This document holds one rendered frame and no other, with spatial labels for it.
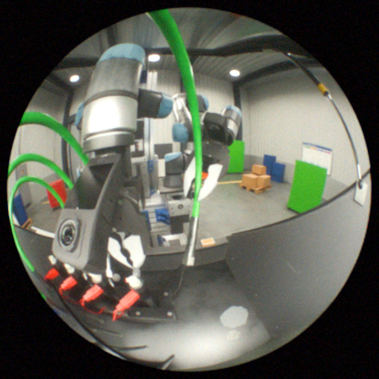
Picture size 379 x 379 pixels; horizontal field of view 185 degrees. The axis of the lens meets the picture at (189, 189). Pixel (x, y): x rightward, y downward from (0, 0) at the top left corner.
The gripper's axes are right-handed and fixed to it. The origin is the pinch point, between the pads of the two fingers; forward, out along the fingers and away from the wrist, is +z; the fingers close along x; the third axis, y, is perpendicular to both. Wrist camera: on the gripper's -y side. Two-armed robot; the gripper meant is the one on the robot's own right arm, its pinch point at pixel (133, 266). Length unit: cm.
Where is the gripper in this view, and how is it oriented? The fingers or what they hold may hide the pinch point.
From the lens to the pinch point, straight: 23.4
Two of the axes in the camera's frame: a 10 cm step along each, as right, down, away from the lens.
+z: 0.0, 9.4, 3.4
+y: -2.2, -3.3, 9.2
